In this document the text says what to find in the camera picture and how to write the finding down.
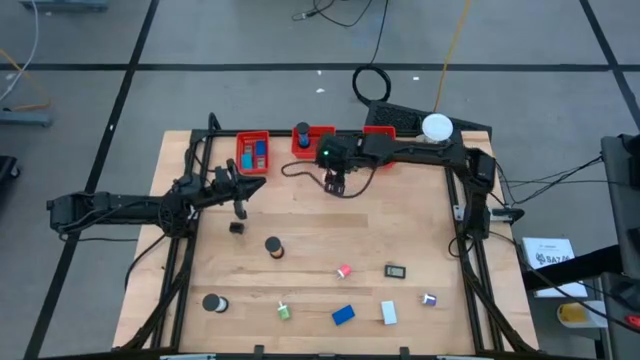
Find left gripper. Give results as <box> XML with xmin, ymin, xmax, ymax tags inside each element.
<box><xmin>209</xmin><ymin>158</ymin><xmax>266</xmax><ymax>221</ymax></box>

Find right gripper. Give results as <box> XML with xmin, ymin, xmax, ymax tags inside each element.
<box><xmin>315</xmin><ymin>133</ymin><xmax>364</xmax><ymax>195</ymax></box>

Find orange sand hourglass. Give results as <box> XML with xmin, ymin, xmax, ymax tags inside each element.
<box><xmin>263</xmin><ymin>235</ymin><xmax>286</xmax><ymax>260</ymax></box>

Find blue sand hourglass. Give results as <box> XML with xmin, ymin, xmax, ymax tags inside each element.
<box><xmin>294</xmin><ymin>121</ymin><xmax>312</xmax><ymax>150</ymax></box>

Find red plastic basket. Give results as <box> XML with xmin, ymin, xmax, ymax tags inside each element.
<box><xmin>291</xmin><ymin>125</ymin><xmax>337</xmax><ymax>160</ymax></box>
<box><xmin>362</xmin><ymin>125</ymin><xmax>398</xmax><ymax>169</ymax></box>
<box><xmin>235</xmin><ymin>130</ymin><xmax>271</xmax><ymax>175</ymax></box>

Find black perforated plate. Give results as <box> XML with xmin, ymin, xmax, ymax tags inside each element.
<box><xmin>364</xmin><ymin>99</ymin><xmax>494</xmax><ymax>139</ymax></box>

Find white sand hourglass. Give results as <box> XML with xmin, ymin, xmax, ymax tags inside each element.
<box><xmin>201</xmin><ymin>293</ymin><xmax>230</xmax><ymax>315</ymax></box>

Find white mushroom table lamp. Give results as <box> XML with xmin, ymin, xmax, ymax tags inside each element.
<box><xmin>421</xmin><ymin>113</ymin><xmax>455</xmax><ymax>143</ymax></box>

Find white plastic box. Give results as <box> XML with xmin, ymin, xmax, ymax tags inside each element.
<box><xmin>380</xmin><ymin>300</ymin><xmax>399</xmax><ymax>326</ymax></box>

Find white paper label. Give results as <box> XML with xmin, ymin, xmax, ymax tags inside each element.
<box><xmin>521</xmin><ymin>237</ymin><xmax>589</xmax><ymax>299</ymax></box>

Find grey table foot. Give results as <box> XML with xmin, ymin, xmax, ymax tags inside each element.
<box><xmin>19</xmin><ymin>0</ymin><xmax>109</xmax><ymax>14</ymax></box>
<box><xmin>0</xmin><ymin>109</ymin><xmax>54</xmax><ymax>129</ymax></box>

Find black caster block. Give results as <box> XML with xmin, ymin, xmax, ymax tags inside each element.
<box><xmin>0</xmin><ymin>155</ymin><xmax>21</xmax><ymax>182</ymax></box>

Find black flat bar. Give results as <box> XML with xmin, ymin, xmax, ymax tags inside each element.
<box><xmin>522</xmin><ymin>243</ymin><xmax>624</xmax><ymax>292</ymax></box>

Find yellow and white cup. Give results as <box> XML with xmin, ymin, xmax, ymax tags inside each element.
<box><xmin>556</xmin><ymin>301</ymin><xmax>609</xmax><ymax>330</ymax></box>

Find grey equipment cart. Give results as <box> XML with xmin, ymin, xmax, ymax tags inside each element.
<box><xmin>599</xmin><ymin>132</ymin><xmax>640</xmax><ymax>360</ymax></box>

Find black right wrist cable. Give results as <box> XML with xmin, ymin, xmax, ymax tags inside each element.
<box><xmin>280</xmin><ymin>159</ymin><xmax>377</xmax><ymax>200</ymax></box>

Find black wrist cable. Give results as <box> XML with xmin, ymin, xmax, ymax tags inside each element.
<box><xmin>280</xmin><ymin>159</ymin><xmax>377</xmax><ymax>200</ymax></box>
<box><xmin>192</xmin><ymin>139</ymin><xmax>226</xmax><ymax>184</ymax></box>

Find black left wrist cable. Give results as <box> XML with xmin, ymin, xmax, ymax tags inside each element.
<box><xmin>192</xmin><ymin>139</ymin><xmax>226</xmax><ymax>184</ymax></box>

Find black aluminium rig frame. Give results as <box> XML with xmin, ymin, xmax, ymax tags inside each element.
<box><xmin>119</xmin><ymin>112</ymin><xmax>539</xmax><ymax>359</ymax></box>

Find black coiled hanging cable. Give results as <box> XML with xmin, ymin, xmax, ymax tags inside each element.
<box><xmin>351</xmin><ymin>0</ymin><xmax>392</xmax><ymax>106</ymax></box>

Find black floor cable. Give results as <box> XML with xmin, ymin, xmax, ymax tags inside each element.
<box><xmin>292</xmin><ymin>0</ymin><xmax>374</xmax><ymax>29</ymax></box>

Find thick yellow hanging cable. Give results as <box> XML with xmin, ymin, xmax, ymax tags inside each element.
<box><xmin>432</xmin><ymin>0</ymin><xmax>472</xmax><ymax>114</ymax></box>

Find orange floor cable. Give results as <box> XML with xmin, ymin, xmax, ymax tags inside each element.
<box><xmin>0</xmin><ymin>48</ymin><xmax>52</xmax><ymax>112</ymax></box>

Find white floor cable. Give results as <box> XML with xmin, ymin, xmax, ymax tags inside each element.
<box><xmin>0</xmin><ymin>0</ymin><xmax>40</xmax><ymax>104</ymax></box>

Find long black power cable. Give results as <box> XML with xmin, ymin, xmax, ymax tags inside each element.
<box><xmin>449</xmin><ymin>232</ymin><xmax>640</xmax><ymax>335</ymax></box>

